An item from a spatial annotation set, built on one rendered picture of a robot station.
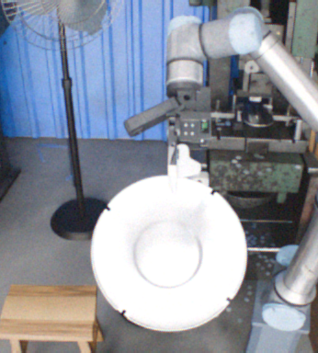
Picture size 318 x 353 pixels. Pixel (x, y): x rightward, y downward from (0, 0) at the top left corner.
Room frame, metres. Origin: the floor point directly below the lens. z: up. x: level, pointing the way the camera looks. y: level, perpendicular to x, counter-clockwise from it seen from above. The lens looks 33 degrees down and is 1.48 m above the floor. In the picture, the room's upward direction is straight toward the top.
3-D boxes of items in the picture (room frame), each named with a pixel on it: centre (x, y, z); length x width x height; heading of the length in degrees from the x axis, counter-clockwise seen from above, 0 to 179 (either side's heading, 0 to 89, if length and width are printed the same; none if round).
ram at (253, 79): (1.60, -0.41, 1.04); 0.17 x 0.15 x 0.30; 176
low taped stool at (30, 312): (0.91, 0.40, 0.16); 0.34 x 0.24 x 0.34; 92
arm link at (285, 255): (0.83, -0.40, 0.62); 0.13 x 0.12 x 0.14; 158
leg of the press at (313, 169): (1.77, -0.69, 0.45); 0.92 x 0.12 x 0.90; 176
